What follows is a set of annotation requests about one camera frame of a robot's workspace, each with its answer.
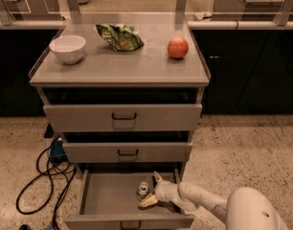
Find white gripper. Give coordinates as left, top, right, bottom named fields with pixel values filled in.
left=139, top=172, right=181, bottom=208

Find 7up soda can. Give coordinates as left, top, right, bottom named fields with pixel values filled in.
left=136, top=181, right=149, bottom=200

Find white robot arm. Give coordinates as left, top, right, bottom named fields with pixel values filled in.
left=137, top=172, right=288, bottom=230

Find grey bottom drawer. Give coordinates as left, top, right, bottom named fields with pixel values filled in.
left=65, top=170, right=194, bottom=230

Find grey drawer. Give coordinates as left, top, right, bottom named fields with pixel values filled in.
left=63, top=142, right=192, bottom=163
left=44, top=104, right=202, bottom=132
left=65, top=170, right=194, bottom=230

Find grey middle drawer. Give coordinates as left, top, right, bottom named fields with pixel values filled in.
left=63, top=142, right=192, bottom=163

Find grey drawer cabinet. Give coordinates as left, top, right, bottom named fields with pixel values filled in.
left=28, top=12, right=212, bottom=230

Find grey top drawer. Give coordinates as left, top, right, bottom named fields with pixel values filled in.
left=44, top=104, right=202, bottom=132

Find blue power adapter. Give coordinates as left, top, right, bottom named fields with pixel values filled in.
left=49, top=138, right=66, bottom=161

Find red apple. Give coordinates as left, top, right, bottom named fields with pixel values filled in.
left=168, top=37, right=189, bottom=58

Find green chip bag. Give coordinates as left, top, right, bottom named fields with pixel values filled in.
left=95, top=24, right=145, bottom=52

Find white ceramic bowl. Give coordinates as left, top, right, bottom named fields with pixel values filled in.
left=49, top=35, right=86, bottom=64

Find grey railing bar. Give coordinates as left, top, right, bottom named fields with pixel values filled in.
left=0, top=20, right=293, bottom=31

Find background grey cabinet left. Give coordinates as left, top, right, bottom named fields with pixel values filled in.
left=3, top=0, right=62, bottom=20

